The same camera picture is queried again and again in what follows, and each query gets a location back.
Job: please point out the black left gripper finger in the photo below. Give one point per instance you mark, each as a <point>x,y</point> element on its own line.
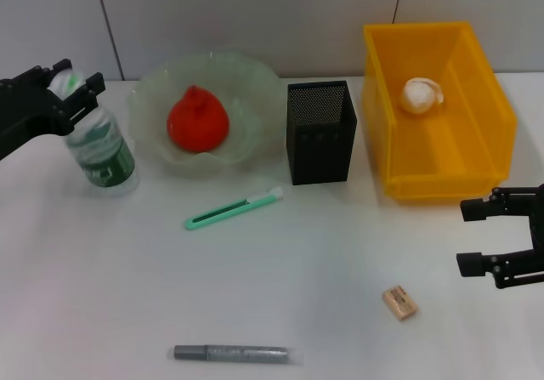
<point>63,66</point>
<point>95,83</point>

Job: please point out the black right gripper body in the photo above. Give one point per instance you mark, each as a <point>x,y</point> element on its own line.
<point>539,227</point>

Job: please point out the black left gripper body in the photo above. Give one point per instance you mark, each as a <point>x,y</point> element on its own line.
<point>30,103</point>

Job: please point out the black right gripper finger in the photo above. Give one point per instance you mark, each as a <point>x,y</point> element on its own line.
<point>474,211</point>
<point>469,264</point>

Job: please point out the clear green-label water bottle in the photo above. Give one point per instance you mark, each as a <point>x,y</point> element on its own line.
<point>106,159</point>

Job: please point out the orange fruit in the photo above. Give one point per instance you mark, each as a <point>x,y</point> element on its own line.
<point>197,120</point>

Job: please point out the white paper ball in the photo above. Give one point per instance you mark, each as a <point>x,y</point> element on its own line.
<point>418,97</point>

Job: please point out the beige eraser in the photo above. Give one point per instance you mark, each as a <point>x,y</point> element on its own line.
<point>399,303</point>

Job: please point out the green glass fruit plate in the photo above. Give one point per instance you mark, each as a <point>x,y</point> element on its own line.
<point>255,99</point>

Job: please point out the black mesh pen holder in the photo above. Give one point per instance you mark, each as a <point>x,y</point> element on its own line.
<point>319,159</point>

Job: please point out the green utility knife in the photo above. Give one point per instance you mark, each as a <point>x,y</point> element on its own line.
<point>229,212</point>

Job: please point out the silver marker pen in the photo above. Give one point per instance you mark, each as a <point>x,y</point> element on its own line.
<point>234,353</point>

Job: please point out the yellow plastic bin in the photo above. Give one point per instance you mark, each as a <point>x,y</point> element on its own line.
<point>446,154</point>

